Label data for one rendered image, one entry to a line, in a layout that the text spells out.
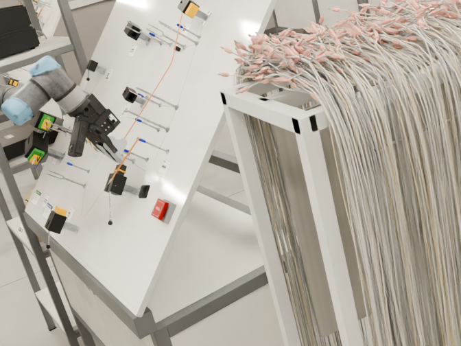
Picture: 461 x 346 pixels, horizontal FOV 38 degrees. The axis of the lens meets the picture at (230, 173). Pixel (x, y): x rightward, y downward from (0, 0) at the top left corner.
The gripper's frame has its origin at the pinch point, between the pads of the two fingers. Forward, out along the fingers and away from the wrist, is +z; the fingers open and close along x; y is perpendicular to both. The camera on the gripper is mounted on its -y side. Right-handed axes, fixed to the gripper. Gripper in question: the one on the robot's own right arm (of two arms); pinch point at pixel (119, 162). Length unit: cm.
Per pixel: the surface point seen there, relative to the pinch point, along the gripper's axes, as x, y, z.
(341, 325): -87, -23, 24
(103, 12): 665, 391, 45
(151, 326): -15.9, -30.6, 32.3
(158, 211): -17.9, -8.0, 11.6
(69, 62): 694, 316, 67
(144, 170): 4.3, 5.9, 8.9
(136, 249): -5.9, -15.9, 19.1
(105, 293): 4.5, -28.5, 24.8
